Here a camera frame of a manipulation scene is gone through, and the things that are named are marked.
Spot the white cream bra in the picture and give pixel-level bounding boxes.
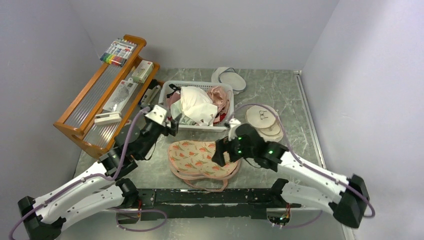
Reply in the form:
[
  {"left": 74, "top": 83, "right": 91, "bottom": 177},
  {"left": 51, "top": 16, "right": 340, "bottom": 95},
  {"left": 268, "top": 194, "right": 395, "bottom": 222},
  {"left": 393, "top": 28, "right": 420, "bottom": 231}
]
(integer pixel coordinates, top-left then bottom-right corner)
[{"left": 180, "top": 86, "right": 218, "bottom": 126}]

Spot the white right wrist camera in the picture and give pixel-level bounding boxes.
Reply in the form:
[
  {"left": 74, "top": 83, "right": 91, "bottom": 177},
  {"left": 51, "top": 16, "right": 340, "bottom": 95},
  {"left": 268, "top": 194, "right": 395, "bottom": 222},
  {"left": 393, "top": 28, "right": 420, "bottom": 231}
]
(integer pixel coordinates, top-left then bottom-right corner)
[{"left": 224, "top": 118, "right": 241, "bottom": 130}]

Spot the white green small box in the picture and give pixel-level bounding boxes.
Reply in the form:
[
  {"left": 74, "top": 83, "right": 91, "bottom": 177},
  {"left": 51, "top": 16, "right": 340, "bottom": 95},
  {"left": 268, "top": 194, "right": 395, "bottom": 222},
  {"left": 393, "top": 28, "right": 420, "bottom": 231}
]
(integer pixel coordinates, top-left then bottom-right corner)
[{"left": 131, "top": 60, "right": 154, "bottom": 84}]

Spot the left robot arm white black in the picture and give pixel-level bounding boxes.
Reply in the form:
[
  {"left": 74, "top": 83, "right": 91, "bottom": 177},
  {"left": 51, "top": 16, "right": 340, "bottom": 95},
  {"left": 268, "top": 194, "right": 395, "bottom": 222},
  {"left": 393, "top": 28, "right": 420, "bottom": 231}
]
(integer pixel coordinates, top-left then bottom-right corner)
[{"left": 18, "top": 111, "right": 179, "bottom": 240}]

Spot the white clip tool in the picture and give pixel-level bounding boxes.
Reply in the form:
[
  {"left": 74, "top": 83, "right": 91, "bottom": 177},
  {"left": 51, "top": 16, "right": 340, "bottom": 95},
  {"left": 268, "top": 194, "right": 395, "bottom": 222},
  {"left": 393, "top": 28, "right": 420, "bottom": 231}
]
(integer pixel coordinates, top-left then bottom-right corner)
[{"left": 94, "top": 111, "right": 122, "bottom": 126}]

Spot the black bra strap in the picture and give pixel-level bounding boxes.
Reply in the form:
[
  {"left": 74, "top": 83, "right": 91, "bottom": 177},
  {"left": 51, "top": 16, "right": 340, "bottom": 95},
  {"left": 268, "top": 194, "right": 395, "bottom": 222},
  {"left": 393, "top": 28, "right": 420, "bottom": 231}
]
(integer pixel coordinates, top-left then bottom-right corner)
[{"left": 166, "top": 83, "right": 182, "bottom": 99}]

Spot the floral peach mesh laundry bag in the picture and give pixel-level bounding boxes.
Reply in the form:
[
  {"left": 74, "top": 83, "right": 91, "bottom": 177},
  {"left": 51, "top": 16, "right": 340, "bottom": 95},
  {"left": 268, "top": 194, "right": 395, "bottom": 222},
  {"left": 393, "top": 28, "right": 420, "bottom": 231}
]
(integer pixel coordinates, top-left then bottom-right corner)
[{"left": 167, "top": 140, "right": 241, "bottom": 192}]

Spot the white bag blue trim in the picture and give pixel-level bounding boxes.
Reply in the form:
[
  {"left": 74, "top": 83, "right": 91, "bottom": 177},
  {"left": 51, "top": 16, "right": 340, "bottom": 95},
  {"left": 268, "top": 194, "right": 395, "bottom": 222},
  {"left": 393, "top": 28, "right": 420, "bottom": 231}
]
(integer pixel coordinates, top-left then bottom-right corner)
[{"left": 211, "top": 67, "right": 247, "bottom": 95}]

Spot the black stapler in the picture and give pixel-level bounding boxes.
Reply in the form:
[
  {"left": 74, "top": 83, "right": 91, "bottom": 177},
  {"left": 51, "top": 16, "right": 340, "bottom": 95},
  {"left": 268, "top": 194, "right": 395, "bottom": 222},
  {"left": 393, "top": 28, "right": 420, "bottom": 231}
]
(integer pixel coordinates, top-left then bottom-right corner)
[{"left": 138, "top": 79, "right": 162, "bottom": 109}]

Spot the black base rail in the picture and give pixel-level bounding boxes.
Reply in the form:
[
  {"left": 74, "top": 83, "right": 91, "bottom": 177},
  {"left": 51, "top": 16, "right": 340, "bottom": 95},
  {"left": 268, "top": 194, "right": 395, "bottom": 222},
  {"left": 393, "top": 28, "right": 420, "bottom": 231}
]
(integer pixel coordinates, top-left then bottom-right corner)
[{"left": 117, "top": 188, "right": 300, "bottom": 224}]

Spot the coloured marker pen pack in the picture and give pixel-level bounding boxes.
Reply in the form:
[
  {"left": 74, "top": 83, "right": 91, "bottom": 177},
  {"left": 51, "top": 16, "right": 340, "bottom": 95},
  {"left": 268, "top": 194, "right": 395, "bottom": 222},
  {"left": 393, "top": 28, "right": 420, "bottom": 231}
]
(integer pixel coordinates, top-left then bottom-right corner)
[{"left": 99, "top": 38, "right": 137, "bottom": 67}]

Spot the light green garment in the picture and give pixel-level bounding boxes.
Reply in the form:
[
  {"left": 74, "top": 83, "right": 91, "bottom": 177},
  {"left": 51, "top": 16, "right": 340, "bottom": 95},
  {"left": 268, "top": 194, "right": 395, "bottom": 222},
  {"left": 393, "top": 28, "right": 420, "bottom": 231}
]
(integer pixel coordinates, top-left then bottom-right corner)
[{"left": 170, "top": 100, "right": 195, "bottom": 126}]

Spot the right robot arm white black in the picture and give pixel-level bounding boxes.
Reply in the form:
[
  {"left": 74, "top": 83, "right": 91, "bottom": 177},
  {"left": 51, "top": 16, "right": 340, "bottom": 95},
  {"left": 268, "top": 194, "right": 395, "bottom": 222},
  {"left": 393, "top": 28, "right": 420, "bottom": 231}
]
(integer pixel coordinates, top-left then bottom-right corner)
[{"left": 212, "top": 123, "right": 370, "bottom": 229}]

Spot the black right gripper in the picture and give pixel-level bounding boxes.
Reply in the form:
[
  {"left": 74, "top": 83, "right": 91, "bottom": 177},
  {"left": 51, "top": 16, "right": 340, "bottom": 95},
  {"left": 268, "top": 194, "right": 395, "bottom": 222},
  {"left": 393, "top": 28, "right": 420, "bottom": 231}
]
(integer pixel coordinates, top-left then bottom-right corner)
[{"left": 211, "top": 134, "right": 256, "bottom": 167}]

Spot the pink satin bra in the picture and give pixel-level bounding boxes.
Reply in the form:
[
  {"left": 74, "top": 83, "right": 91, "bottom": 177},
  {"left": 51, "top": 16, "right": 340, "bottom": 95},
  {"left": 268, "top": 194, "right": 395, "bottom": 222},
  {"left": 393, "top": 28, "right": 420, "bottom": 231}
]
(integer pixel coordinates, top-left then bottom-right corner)
[{"left": 207, "top": 86, "right": 232, "bottom": 115}]

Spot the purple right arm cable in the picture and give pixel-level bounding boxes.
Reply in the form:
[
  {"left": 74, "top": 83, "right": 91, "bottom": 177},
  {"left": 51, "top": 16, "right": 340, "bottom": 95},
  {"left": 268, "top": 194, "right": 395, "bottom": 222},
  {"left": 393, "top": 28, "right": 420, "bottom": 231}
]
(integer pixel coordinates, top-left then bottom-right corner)
[{"left": 225, "top": 103, "right": 376, "bottom": 229}]

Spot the wooden tiered shelf rack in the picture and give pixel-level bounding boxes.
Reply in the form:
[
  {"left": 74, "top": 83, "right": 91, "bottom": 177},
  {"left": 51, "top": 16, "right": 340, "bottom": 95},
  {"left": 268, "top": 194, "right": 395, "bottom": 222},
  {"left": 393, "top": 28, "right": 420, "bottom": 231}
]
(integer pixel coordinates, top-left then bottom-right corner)
[{"left": 54, "top": 34, "right": 160, "bottom": 158}]

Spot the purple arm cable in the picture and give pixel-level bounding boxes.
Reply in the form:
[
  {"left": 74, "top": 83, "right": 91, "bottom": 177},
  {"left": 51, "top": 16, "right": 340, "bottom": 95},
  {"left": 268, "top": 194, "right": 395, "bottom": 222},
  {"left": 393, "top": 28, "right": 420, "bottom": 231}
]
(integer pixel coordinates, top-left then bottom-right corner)
[
  {"left": 8, "top": 106, "right": 152, "bottom": 240},
  {"left": 225, "top": 103, "right": 376, "bottom": 229}
]

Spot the clear plastic packet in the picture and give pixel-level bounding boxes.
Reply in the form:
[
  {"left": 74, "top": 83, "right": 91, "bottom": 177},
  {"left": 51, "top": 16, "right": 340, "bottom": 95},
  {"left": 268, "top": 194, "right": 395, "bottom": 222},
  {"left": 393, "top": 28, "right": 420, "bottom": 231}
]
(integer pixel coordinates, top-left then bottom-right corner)
[{"left": 102, "top": 77, "right": 138, "bottom": 113}]

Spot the white plastic laundry basket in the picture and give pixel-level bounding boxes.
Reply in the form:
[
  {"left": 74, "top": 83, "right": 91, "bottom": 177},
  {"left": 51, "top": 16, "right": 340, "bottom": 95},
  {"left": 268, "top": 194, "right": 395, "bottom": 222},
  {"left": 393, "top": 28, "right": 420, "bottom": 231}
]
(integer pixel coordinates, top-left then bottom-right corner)
[{"left": 158, "top": 80, "right": 235, "bottom": 133}]

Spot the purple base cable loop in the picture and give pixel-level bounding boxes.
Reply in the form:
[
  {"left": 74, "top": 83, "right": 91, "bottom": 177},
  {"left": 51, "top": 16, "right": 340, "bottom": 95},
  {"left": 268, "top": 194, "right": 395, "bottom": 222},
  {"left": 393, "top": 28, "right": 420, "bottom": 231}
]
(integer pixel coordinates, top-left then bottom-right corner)
[{"left": 112, "top": 207, "right": 169, "bottom": 233}]

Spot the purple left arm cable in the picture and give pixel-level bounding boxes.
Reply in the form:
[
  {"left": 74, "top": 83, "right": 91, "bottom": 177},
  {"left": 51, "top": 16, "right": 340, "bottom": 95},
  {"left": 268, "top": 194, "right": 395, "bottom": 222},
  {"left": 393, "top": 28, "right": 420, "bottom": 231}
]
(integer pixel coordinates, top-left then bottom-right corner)
[{"left": 8, "top": 106, "right": 152, "bottom": 240}]

